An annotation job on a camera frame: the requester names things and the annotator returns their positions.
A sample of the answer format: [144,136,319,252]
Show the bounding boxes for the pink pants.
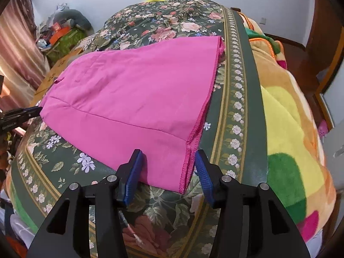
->
[38,35,226,194]

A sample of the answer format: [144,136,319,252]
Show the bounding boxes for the colourful fleece blanket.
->
[236,12,338,244]

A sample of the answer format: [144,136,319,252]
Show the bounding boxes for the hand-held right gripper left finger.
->
[27,149,147,258]

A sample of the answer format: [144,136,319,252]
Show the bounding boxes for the floral green bed sheet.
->
[5,0,269,258]

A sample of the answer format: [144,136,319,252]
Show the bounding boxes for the cardboard box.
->
[29,47,85,108]

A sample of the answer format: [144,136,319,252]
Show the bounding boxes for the pink curtain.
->
[0,0,51,113]

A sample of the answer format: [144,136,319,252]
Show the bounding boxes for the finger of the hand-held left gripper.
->
[0,106,43,133]

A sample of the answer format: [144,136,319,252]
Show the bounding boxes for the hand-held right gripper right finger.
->
[194,149,308,258]

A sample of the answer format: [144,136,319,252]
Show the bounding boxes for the pile of clutter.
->
[35,3,89,62]

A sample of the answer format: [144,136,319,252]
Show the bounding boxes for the grey plush toy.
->
[55,9,94,31]

